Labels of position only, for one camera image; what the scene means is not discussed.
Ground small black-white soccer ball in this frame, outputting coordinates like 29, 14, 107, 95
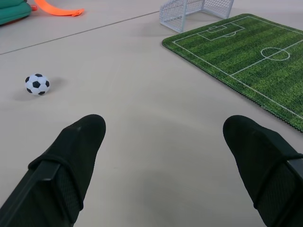
25, 73, 51, 96

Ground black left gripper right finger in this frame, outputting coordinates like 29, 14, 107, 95
223, 115, 303, 227

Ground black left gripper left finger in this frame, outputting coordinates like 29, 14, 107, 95
0, 114, 107, 227

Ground orange strap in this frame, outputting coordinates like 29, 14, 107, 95
34, 0, 85, 17

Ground green soccer field mat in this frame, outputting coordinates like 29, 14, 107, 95
161, 13, 303, 133

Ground white miniature goal with net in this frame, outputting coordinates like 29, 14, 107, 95
159, 0, 235, 34

